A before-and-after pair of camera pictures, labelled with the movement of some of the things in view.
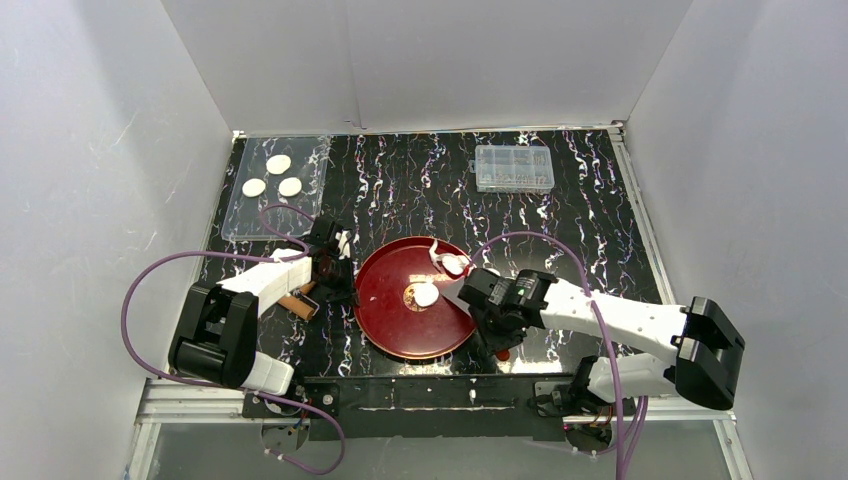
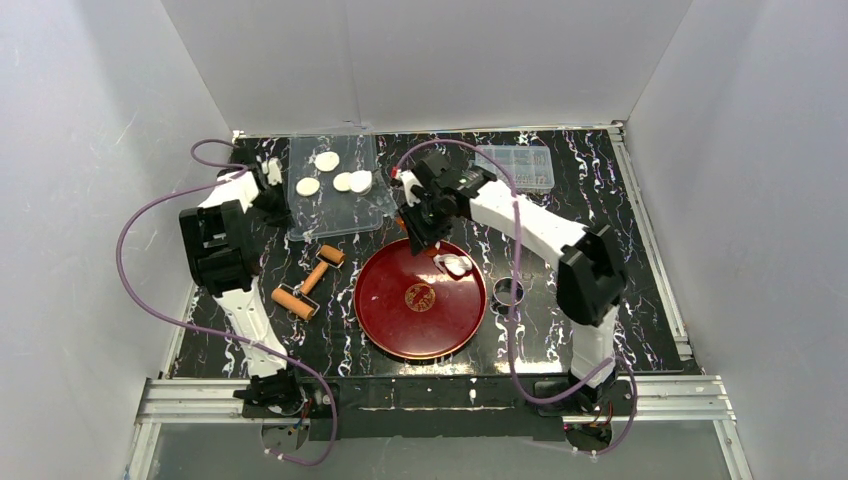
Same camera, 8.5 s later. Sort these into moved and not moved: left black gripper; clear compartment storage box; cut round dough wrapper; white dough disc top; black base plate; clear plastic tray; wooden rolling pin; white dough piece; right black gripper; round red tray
Moved: left black gripper; cut round dough wrapper; white dough disc top; clear plastic tray; right black gripper
Not moved: white dough piece; round red tray; black base plate; wooden rolling pin; clear compartment storage box
